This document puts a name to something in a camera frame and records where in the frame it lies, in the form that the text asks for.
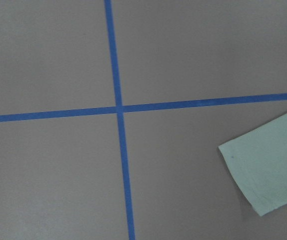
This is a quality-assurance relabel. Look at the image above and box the sage green long-sleeve shirt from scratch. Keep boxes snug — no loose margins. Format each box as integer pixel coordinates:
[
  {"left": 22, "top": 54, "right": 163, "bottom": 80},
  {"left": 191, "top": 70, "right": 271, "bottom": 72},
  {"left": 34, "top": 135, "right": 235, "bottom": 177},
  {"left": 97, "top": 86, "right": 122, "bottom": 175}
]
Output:
[{"left": 218, "top": 113, "right": 287, "bottom": 216}]

